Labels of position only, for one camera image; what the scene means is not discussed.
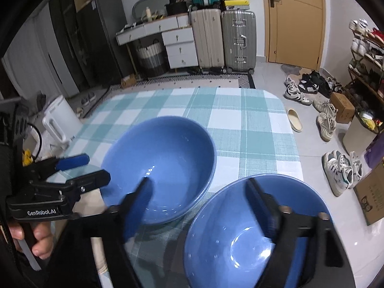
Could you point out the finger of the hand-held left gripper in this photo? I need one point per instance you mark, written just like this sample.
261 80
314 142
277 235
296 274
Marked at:
72 161
90 180

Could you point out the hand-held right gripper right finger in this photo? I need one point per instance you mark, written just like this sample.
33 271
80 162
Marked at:
265 210

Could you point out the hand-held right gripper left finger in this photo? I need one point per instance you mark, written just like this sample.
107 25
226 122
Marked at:
139 207

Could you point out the blue bowl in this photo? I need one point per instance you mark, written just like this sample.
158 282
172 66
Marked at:
228 240
162 162

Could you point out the person's left hand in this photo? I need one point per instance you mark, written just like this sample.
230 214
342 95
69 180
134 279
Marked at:
43 240

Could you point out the white green sneaker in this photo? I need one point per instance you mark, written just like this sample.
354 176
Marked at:
337 175

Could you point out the cream slipper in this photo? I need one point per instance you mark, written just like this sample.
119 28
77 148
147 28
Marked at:
295 120

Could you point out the small cardboard box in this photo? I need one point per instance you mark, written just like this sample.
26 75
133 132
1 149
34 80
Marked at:
129 82

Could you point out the beige sneaker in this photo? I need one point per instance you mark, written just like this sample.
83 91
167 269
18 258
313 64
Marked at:
326 127
325 107

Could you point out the brown printed cardboard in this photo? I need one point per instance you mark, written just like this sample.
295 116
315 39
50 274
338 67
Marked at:
372 195

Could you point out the white trash bin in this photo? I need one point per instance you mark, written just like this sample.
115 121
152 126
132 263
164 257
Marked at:
358 138

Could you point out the white black striped sneaker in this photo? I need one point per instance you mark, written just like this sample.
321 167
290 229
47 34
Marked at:
295 91

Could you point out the purple bag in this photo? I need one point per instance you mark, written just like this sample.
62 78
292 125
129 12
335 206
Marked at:
375 150

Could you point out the dark refrigerator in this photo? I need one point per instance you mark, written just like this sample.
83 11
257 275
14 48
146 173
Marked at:
103 39

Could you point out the brown cardboard box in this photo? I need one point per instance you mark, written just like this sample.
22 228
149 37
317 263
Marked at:
342 106

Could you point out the woven basket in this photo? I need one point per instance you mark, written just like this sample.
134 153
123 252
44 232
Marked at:
150 57

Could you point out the black white high-top sneaker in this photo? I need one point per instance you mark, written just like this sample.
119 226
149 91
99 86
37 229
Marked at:
307 84

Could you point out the grey sneaker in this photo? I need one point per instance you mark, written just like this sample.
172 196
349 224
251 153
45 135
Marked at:
333 85

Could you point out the grey doormat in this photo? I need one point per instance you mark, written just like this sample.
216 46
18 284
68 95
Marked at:
289 69

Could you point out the white dresser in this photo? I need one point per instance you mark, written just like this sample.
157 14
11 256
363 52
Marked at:
177 39

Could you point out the cream bottle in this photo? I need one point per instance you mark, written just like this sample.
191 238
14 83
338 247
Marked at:
147 12

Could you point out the wooden shoe rack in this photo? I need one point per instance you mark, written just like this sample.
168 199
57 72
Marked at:
372 75

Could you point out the silver suitcase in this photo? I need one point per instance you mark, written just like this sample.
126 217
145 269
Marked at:
238 39

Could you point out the oval mirror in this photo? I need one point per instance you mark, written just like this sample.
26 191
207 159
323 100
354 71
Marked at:
153 1

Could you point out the beige suitcase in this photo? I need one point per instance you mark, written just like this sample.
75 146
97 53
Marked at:
207 39

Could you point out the wooden door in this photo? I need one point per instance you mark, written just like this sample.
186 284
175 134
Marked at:
295 18

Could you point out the rows of assorted shoes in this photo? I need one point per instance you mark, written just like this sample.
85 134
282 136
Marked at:
366 36

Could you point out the yellow black shoe box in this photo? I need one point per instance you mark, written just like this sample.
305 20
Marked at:
237 5

